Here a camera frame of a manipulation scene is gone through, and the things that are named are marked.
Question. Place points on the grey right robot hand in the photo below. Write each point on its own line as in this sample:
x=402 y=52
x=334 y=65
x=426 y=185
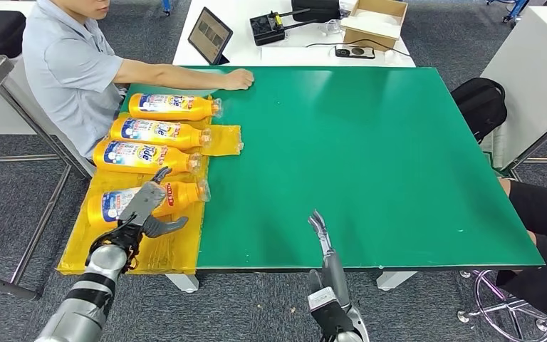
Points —
x=332 y=264

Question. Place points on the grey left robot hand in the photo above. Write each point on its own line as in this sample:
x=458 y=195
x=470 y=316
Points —
x=146 y=203

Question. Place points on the orange detergent bottle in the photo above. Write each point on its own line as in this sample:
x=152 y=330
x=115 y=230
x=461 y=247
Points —
x=174 y=106
x=113 y=205
x=160 y=134
x=146 y=160

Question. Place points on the yellow taped cardboard mat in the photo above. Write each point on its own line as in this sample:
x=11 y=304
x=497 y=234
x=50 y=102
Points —
x=169 y=255

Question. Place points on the white table foot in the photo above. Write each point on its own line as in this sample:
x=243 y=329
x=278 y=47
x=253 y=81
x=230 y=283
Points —
x=185 y=283
x=395 y=280

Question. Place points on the chrome stool base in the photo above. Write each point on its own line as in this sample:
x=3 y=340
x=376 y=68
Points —
x=463 y=316

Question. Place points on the black tablet on stand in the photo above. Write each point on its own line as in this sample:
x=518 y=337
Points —
x=209 y=35

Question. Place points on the black controller with antennas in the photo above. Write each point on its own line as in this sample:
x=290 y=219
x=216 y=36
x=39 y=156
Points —
x=266 y=29

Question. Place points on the black backpack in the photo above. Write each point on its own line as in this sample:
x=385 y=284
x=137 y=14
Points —
x=480 y=109

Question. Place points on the flat black device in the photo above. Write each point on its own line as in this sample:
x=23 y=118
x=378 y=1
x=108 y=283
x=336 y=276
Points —
x=354 y=51

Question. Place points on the clear plastic wrap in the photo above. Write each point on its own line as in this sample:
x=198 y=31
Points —
x=331 y=27

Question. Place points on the open cardboard box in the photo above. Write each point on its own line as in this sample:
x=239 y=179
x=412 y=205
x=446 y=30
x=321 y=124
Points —
x=373 y=27

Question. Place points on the black case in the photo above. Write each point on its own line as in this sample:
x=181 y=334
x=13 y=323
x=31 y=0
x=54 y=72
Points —
x=315 y=9

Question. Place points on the white side table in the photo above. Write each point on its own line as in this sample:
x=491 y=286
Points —
x=528 y=71

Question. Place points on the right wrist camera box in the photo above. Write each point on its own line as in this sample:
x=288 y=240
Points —
x=325 y=307

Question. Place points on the blue frame leg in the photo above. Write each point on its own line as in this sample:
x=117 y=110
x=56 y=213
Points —
x=166 y=7
x=513 y=10

